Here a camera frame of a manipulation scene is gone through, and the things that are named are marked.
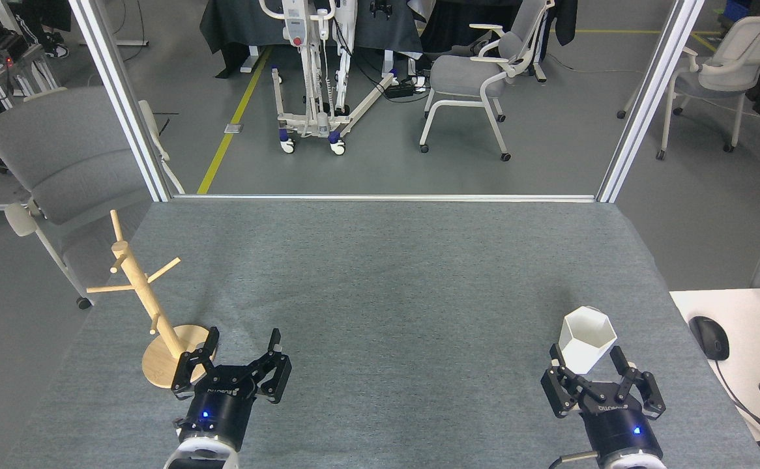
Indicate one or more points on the blue box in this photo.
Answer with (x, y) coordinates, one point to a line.
(737, 8)

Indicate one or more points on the silver frame rail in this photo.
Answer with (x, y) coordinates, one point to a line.
(386, 197)

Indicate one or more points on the wooden cup rack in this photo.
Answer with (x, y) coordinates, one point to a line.
(158, 326)

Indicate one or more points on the black hanging jacket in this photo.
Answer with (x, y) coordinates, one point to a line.
(566, 19)

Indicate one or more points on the white office chair grey seat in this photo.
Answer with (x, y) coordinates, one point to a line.
(719, 68)

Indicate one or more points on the metal equipment cart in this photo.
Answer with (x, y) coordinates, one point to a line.
(8, 71)

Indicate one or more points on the metal floor plate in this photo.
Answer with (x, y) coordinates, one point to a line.
(234, 128)

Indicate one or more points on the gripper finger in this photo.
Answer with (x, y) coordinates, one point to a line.
(191, 368)
(274, 371)
(562, 387)
(641, 387)

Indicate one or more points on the grey office chair white frame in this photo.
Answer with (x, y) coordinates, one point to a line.
(465, 75)

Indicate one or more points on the black computer mouse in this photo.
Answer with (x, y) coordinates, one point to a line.
(709, 337)

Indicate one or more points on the black cloth covered table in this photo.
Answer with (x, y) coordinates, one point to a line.
(236, 26)

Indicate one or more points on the grey chair with cream frame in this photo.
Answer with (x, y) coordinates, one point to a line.
(67, 156)

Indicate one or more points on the person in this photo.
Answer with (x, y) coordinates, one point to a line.
(44, 26)

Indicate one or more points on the white desk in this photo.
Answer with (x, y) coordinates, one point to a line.
(758, 326)

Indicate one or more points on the black power strip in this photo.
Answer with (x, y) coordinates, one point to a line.
(399, 89)

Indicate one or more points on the silver frame post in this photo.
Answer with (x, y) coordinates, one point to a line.
(122, 104)
(647, 104)

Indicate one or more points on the white stand on wheels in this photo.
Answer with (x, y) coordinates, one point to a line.
(321, 98)

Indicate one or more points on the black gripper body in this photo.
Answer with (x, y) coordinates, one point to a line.
(220, 407)
(618, 420)

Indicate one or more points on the white hexagonal cup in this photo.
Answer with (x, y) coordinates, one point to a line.
(585, 342)

